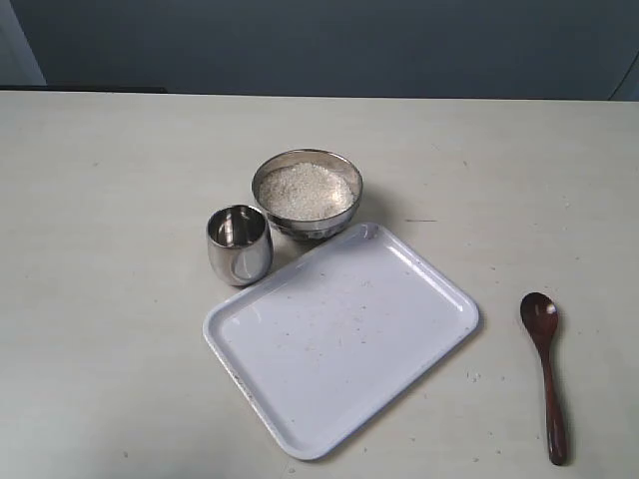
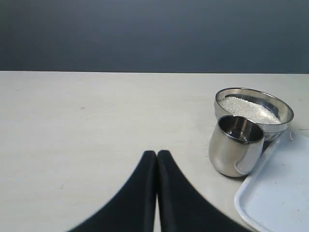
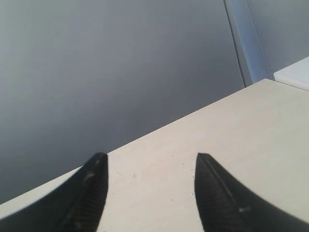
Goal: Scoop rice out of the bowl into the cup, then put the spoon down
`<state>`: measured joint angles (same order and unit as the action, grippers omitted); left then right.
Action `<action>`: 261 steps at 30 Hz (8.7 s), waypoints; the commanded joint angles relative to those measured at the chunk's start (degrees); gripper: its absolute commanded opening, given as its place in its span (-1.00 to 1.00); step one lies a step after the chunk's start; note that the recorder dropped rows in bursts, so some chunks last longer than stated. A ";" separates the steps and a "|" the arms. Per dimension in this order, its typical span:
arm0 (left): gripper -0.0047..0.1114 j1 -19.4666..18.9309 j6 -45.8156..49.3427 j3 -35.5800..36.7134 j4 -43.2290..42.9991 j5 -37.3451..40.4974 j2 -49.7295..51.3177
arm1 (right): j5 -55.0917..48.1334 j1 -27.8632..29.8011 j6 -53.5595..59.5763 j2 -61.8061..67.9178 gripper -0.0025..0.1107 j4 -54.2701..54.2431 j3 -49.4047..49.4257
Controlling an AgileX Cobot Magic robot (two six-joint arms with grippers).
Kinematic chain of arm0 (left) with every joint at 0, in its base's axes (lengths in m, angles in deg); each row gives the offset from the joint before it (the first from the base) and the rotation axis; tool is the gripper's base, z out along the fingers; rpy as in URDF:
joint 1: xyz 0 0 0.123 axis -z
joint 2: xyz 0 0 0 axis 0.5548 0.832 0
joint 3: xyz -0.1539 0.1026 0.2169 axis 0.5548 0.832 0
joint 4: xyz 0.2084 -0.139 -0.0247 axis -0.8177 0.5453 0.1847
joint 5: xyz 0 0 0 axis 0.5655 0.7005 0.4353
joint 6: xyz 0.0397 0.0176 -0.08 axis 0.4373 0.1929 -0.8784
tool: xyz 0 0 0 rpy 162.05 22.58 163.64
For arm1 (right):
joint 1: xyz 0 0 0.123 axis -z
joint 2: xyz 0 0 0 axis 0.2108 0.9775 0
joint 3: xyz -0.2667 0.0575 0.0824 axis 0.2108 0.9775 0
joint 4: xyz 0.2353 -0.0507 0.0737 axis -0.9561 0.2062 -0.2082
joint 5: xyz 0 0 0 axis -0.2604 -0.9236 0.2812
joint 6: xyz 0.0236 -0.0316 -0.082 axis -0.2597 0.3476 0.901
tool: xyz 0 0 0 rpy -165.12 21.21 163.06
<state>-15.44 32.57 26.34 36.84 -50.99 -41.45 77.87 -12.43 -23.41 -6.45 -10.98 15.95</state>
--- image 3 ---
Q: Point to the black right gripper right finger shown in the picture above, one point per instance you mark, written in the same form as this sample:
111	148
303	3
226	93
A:
226	205

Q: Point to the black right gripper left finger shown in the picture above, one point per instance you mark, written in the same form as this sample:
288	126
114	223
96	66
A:
74	206

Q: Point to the white side table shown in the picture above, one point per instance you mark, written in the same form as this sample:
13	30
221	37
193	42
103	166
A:
296	75

